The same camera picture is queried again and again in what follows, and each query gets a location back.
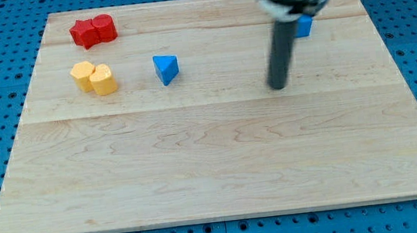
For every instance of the wooden board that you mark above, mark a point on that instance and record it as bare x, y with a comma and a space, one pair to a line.
216, 144

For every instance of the yellow heart block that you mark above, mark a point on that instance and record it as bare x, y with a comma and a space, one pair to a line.
103, 81

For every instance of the red circle block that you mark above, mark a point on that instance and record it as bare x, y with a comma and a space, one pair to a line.
105, 27

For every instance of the blue cube block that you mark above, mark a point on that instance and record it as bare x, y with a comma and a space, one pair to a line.
304, 25

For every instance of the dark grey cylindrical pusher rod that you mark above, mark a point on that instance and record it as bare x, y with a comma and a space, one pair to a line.
281, 51

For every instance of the blue triangle block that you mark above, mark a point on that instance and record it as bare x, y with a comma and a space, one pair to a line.
166, 68

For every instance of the yellow hexagon block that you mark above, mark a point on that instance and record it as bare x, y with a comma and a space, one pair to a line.
80, 73

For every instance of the red star block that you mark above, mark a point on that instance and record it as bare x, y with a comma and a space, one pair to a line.
84, 33

